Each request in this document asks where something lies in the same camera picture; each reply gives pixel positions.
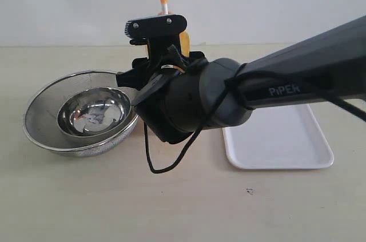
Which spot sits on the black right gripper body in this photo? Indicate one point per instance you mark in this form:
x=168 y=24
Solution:
x=168 y=105

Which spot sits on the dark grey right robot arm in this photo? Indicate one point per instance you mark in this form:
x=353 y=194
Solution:
x=327 y=66

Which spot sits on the small stainless steel bowl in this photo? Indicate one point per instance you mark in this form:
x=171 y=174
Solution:
x=95 y=114

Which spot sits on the steel mesh colander bowl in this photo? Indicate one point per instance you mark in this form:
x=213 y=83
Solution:
x=40 y=118

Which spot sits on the white rectangular plastic tray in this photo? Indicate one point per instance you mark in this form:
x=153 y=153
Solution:
x=280 y=138

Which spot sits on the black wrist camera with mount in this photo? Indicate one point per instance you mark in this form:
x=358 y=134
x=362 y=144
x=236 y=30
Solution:
x=157 y=33

